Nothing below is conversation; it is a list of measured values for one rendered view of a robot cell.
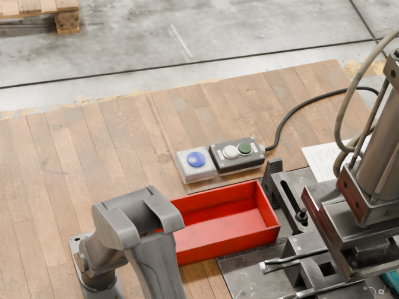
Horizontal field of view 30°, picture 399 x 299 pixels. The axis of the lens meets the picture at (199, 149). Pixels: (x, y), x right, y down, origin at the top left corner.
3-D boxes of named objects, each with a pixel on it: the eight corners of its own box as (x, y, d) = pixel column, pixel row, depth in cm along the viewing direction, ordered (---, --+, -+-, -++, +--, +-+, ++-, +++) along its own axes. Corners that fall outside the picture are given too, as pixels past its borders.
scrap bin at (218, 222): (138, 223, 149) (140, 205, 144) (253, 196, 156) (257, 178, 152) (157, 273, 142) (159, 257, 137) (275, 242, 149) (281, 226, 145)
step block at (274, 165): (260, 185, 158) (268, 159, 151) (272, 183, 159) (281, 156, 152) (272, 210, 154) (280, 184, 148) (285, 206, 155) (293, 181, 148)
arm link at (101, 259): (123, 267, 133) (162, 222, 104) (88, 280, 131) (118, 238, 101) (111, 235, 134) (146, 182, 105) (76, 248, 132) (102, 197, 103)
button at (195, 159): (183, 158, 158) (184, 152, 157) (200, 155, 160) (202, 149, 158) (189, 172, 156) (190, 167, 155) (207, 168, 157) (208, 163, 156)
